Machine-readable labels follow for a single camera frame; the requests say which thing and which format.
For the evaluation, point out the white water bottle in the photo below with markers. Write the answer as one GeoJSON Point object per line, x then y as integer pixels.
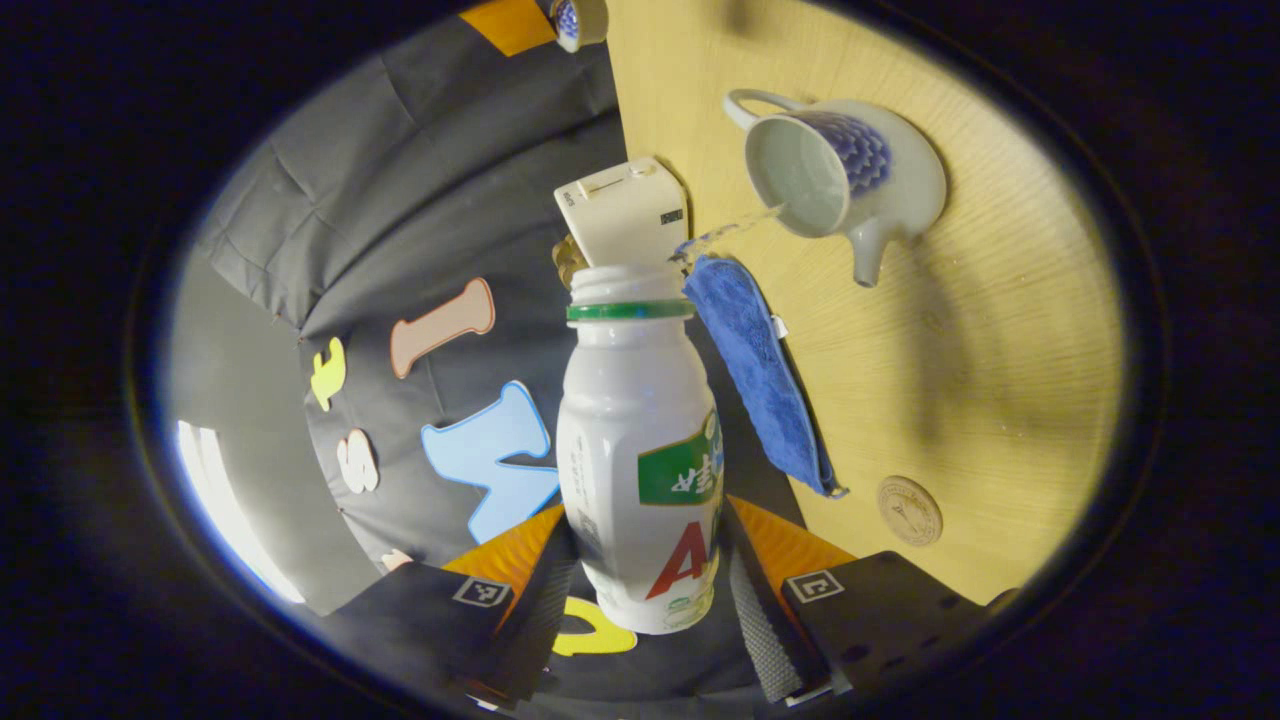
{"type": "Point", "coordinates": [630, 400]}

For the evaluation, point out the white blue-patterned teacup lid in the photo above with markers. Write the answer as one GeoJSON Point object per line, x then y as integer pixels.
{"type": "Point", "coordinates": [580, 22]}

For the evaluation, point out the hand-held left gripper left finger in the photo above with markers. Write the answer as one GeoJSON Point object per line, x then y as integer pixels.
{"type": "Point", "coordinates": [540, 620]}

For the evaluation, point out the blue towel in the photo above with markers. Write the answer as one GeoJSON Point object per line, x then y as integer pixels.
{"type": "Point", "coordinates": [760, 380]}

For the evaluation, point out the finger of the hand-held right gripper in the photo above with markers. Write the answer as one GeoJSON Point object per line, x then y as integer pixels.
{"type": "Point", "coordinates": [510, 25]}

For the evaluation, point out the white blue-patterned teacup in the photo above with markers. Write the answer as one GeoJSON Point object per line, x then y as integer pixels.
{"type": "Point", "coordinates": [905, 170]}

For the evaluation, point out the round wooden coaster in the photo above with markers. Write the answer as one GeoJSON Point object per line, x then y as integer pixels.
{"type": "Point", "coordinates": [910, 510]}

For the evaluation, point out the brown toast slice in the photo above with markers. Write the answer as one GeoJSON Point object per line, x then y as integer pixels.
{"type": "Point", "coordinates": [568, 265]}

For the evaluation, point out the white toaster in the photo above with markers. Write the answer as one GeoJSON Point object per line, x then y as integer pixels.
{"type": "Point", "coordinates": [625, 215]}

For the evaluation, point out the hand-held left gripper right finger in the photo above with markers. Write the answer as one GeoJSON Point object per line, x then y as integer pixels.
{"type": "Point", "coordinates": [760, 630]}

